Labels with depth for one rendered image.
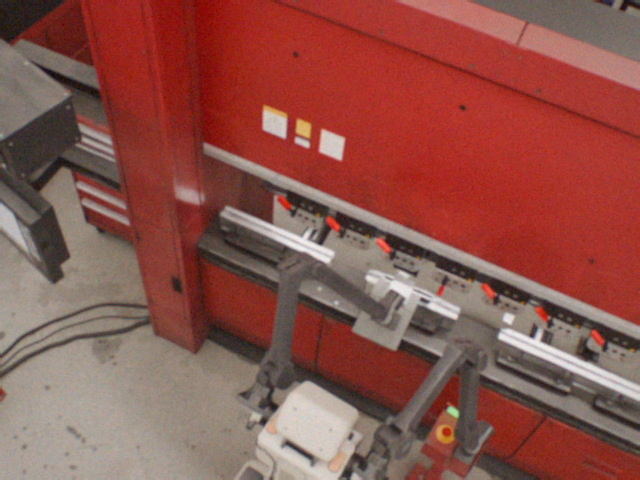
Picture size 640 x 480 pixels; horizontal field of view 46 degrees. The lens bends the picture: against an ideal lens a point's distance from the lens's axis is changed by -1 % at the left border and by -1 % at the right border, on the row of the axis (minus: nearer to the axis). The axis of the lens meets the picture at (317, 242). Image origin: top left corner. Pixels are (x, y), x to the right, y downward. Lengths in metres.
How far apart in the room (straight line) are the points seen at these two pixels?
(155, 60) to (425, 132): 0.83
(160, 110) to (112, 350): 1.80
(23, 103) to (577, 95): 1.49
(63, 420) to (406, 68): 2.47
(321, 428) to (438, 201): 0.81
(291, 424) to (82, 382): 1.80
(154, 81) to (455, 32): 0.93
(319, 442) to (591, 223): 1.04
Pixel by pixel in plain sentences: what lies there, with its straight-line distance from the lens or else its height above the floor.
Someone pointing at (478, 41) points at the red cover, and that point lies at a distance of 2.00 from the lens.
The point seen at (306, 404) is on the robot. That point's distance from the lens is 2.30.
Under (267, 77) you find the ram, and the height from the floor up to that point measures 1.84.
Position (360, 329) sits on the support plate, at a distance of 2.86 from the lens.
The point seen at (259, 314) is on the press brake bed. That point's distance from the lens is 3.41.
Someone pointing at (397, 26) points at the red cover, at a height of 2.22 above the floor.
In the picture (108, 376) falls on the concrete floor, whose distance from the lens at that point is 3.92.
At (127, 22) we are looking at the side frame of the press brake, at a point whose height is 2.06.
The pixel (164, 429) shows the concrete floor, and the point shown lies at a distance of 3.77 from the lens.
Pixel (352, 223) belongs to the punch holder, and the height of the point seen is 1.30.
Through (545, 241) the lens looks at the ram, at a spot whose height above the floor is 1.62.
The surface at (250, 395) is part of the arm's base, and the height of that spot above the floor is 1.22.
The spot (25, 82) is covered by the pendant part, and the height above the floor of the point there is 1.95.
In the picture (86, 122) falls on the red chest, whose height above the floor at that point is 1.00.
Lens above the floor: 3.51
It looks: 55 degrees down
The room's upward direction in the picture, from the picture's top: 8 degrees clockwise
